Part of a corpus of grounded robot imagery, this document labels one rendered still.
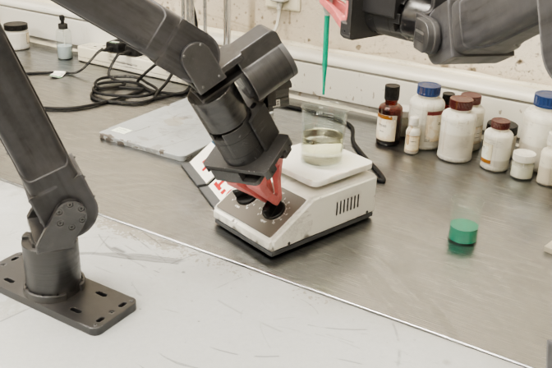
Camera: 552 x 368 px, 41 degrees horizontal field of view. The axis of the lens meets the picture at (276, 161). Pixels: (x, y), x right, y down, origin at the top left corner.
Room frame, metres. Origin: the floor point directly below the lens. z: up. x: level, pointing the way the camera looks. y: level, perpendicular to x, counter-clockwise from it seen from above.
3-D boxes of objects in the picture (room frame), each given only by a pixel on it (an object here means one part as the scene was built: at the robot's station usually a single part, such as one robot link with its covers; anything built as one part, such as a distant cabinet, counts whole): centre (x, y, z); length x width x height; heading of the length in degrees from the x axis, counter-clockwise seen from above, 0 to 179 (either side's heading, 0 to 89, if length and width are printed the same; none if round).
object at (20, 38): (1.88, 0.68, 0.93); 0.06 x 0.06 x 0.06
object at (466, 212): (0.90, -0.26, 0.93); 0.04 x 0.04 x 0.06
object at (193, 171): (1.10, 0.11, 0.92); 0.09 x 0.06 x 0.04; 24
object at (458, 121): (1.20, -0.32, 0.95); 0.06 x 0.06 x 0.11
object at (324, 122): (0.95, -0.07, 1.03); 0.07 x 0.06 x 0.08; 82
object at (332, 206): (0.95, -0.04, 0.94); 0.22 x 0.13 x 0.08; 131
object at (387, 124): (1.27, -0.21, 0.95); 0.04 x 0.04 x 0.11
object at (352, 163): (0.97, -0.05, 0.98); 0.12 x 0.12 x 0.01; 41
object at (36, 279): (0.73, 0.25, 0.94); 0.20 x 0.07 x 0.08; 59
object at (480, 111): (1.26, -0.35, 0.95); 0.06 x 0.06 x 0.10
